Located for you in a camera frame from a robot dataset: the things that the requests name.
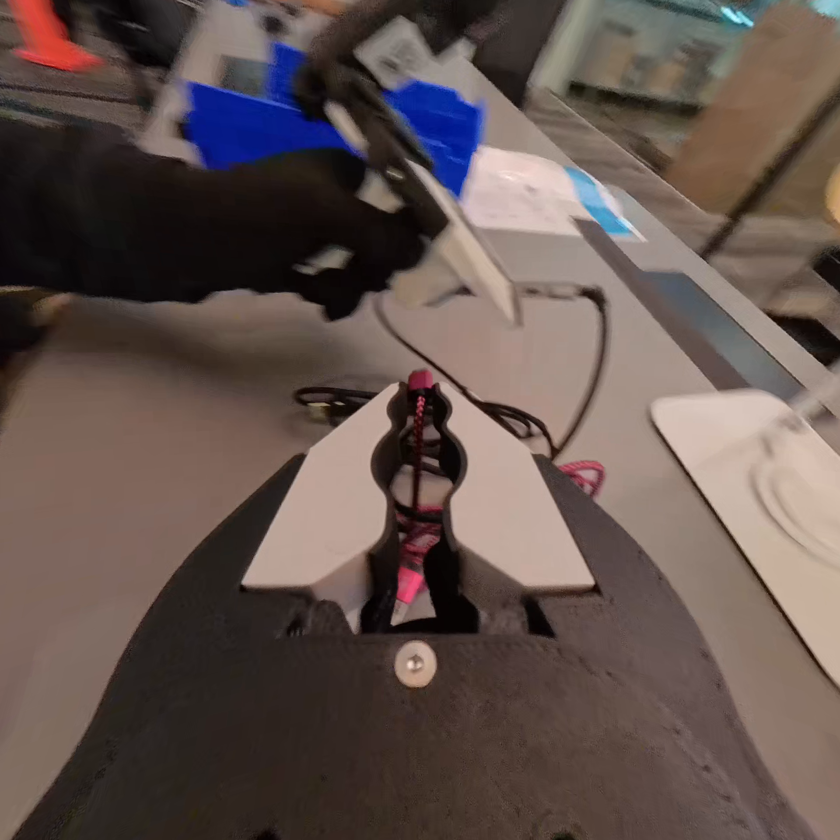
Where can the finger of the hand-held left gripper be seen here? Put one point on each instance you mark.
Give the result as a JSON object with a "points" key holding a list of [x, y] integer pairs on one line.
{"points": [[472, 256], [433, 282]]}

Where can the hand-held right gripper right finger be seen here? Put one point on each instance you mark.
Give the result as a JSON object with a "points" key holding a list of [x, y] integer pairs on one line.
{"points": [[518, 525]]}

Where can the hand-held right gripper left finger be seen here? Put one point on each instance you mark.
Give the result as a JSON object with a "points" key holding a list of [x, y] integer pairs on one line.
{"points": [[315, 525]]}

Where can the blue plastic bin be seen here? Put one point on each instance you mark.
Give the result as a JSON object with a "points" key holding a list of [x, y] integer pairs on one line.
{"points": [[249, 131]]}

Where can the person's left forearm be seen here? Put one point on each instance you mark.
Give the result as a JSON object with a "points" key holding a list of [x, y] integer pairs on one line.
{"points": [[98, 210]]}

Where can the person's left hand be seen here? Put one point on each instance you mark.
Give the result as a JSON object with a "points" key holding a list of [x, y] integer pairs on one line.
{"points": [[315, 229]]}

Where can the printed paper sheet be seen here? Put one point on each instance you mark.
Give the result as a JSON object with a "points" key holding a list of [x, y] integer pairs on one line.
{"points": [[525, 190]]}

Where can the white folding stand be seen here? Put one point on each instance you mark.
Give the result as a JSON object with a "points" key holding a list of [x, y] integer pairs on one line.
{"points": [[754, 499]]}

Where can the wide black table strip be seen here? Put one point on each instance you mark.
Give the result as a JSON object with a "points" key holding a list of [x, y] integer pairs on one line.
{"points": [[709, 315]]}

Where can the black floor lamp stand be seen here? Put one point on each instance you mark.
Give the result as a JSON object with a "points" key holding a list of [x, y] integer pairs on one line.
{"points": [[768, 177]]}

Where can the large cardboard box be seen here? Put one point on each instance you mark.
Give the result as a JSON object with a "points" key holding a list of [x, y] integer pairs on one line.
{"points": [[774, 111]]}

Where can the orange traffic cone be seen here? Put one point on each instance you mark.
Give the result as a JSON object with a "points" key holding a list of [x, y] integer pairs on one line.
{"points": [[52, 39]]}

